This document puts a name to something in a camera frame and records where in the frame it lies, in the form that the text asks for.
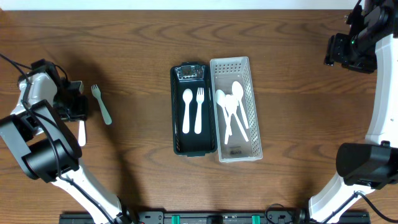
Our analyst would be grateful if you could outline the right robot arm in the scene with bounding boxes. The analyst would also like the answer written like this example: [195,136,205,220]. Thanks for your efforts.
[294,0,397,223]

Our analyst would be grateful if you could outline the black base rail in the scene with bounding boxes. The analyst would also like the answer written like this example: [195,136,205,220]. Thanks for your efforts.
[58,209,371,224]

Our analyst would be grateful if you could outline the dark green plastic basket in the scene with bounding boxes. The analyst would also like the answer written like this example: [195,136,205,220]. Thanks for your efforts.
[170,62,218,157]

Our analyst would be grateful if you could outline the white plastic spoon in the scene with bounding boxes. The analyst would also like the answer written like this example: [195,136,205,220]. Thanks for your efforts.
[232,81,249,129]
[225,95,249,142]
[216,90,228,120]
[224,116,232,145]

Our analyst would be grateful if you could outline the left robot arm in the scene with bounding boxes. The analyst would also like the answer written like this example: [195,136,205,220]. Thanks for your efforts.
[1,59,136,223]

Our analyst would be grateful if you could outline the white fork thick handle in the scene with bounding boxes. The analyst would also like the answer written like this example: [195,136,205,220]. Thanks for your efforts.
[91,84,113,125]

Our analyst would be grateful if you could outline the clear white plastic basket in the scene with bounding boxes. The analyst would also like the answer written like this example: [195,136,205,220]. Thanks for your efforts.
[210,57,262,163]

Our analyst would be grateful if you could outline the white fork straight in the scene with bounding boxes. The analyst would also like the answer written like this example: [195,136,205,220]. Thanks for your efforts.
[194,87,205,134]

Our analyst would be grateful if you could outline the white fork thin handle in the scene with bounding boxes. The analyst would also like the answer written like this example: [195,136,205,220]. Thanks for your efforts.
[78,121,86,147]

